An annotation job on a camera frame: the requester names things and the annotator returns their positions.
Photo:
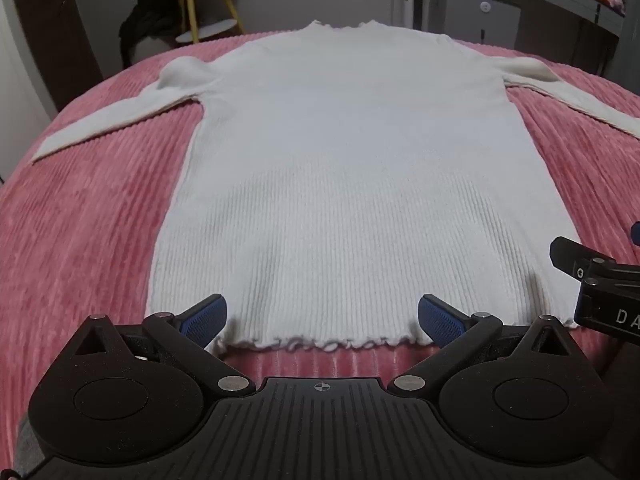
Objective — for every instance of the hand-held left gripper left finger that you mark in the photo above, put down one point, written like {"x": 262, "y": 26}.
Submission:
{"x": 204, "y": 316}

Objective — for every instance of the grey drawer cabinet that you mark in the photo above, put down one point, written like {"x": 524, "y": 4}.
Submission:
{"x": 465, "y": 15}

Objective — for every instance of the brown wooden door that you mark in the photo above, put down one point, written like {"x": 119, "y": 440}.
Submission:
{"x": 55, "y": 25}

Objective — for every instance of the side table with yellow legs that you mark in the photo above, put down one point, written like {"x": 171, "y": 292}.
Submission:
{"x": 207, "y": 30}

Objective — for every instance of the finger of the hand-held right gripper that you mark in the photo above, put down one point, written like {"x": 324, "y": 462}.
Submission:
{"x": 575, "y": 257}
{"x": 636, "y": 235}

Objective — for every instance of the grey vanity desk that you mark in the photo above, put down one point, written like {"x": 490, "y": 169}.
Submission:
{"x": 565, "y": 5}

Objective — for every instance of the white ribbed knit sweater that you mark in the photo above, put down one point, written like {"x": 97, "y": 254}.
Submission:
{"x": 350, "y": 160}

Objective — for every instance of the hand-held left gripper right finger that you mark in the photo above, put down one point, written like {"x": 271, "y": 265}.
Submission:
{"x": 441, "y": 321}

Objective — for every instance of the round white sticker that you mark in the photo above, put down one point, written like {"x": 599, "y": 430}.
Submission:
{"x": 485, "y": 6}

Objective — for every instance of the black jacket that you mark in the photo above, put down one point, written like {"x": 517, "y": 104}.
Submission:
{"x": 147, "y": 15}

